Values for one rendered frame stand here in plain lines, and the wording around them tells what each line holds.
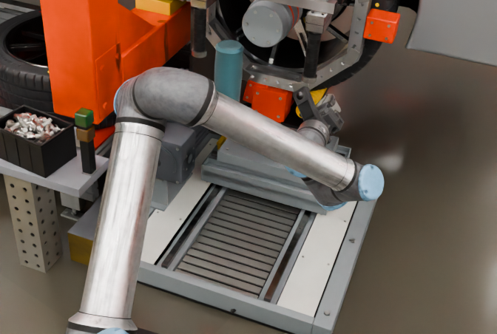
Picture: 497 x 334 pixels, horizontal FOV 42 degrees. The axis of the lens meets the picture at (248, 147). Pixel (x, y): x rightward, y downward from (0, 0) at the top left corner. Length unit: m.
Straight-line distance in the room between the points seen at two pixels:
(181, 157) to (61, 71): 0.49
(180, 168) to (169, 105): 0.82
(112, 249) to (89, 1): 0.73
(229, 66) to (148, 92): 0.64
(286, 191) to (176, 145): 0.47
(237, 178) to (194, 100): 1.07
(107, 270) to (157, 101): 0.38
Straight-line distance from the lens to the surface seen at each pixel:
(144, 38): 2.20
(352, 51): 2.01
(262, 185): 2.40
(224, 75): 2.03
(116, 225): 1.44
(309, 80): 1.83
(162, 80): 1.40
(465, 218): 2.70
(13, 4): 3.27
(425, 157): 2.98
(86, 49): 1.92
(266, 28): 1.89
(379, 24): 1.96
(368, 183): 1.64
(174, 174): 2.22
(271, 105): 2.16
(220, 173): 2.44
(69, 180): 1.94
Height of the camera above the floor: 1.62
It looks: 35 degrees down
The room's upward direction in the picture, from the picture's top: 4 degrees clockwise
